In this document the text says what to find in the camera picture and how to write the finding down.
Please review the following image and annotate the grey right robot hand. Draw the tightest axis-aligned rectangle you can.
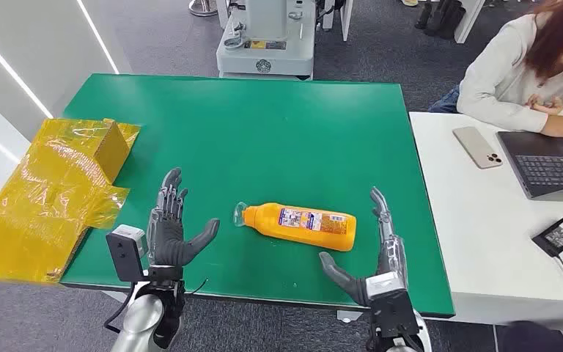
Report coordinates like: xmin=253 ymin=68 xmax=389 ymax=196
xmin=319 ymin=186 xmax=409 ymax=308

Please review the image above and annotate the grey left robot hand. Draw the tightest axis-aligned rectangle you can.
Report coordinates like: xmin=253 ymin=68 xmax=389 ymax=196
xmin=146 ymin=167 xmax=221 ymax=268

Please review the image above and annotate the orange plastic bottle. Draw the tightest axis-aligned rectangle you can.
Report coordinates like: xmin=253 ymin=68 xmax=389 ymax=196
xmin=233 ymin=201 xmax=358 ymax=252

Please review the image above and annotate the white table foot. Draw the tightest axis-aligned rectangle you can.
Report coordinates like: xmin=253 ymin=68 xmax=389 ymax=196
xmin=336 ymin=309 xmax=363 ymax=324

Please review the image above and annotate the yellow taped cardboard box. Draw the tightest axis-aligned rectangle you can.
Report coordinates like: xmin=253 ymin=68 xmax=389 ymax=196
xmin=0 ymin=117 xmax=141 ymax=285

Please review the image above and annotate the beige smartphone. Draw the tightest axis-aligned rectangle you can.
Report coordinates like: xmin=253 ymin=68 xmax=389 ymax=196
xmin=452 ymin=126 xmax=504 ymax=170

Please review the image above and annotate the black power adapter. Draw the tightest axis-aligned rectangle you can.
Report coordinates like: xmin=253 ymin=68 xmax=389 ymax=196
xmin=531 ymin=216 xmax=563 ymax=258

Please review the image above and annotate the grey laptop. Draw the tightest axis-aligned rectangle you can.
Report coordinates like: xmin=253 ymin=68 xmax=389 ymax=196
xmin=496 ymin=130 xmax=563 ymax=203

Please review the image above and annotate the person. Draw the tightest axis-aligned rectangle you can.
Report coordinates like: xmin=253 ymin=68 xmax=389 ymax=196
xmin=427 ymin=0 xmax=563 ymax=146

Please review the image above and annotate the grey machine base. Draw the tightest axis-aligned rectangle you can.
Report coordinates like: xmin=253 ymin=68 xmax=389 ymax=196
xmin=216 ymin=0 xmax=317 ymax=81

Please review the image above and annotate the person's left hand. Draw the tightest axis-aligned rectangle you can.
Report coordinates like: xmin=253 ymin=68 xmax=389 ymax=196
xmin=526 ymin=93 xmax=563 ymax=117

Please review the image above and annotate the chrome stand base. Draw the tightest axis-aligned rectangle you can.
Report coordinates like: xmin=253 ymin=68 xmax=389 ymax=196
xmin=188 ymin=0 xmax=219 ymax=18

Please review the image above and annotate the white panel leg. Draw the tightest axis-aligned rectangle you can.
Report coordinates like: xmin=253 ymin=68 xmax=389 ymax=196
xmin=339 ymin=0 xmax=356 ymax=43

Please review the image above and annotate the black boot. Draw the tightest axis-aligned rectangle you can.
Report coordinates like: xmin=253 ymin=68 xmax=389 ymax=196
xmin=415 ymin=0 xmax=433 ymax=31
xmin=424 ymin=0 xmax=467 ymax=41

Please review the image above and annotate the white furniture panel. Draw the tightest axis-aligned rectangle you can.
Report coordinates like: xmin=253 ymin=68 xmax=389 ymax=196
xmin=454 ymin=0 xmax=487 ymax=45

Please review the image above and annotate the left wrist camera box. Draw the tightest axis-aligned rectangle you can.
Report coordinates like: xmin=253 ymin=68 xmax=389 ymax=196
xmin=106 ymin=224 xmax=149 ymax=284

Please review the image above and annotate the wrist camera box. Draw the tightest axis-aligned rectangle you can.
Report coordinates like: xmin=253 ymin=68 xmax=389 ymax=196
xmin=364 ymin=271 xmax=421 ymax=340
xmin=106 ymin=224 xmax=149 ymax=284

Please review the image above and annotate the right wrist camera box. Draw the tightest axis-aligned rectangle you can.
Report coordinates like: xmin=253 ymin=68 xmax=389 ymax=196
xmin=364 ymin=271 xmax=421 ymax=340

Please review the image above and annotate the thin black wire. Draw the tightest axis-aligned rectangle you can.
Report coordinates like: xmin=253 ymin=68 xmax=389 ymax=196
xmin=184 ymin=278 xmax=210 ymax=296

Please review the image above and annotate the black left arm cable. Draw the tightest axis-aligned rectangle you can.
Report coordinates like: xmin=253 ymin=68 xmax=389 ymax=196
xmin=103 ymin=282 xmax=138 ymax=336

